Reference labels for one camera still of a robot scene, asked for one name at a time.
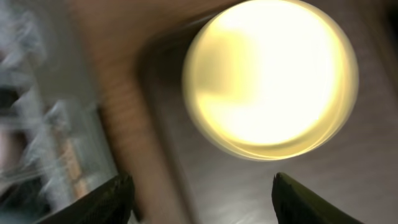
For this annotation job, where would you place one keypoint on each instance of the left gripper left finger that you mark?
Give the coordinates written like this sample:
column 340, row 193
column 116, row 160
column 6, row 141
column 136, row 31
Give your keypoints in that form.
column 110, row 203

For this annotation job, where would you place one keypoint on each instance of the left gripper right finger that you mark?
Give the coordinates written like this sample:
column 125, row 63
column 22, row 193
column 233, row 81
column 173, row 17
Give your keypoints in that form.
column 295, row 204

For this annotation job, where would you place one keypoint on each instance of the yellow plate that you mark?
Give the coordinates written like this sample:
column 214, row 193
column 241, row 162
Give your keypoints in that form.
column 270, row 80

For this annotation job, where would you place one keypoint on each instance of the grey plastic dish rack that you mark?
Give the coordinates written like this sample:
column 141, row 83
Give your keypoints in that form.
column 53, row 147

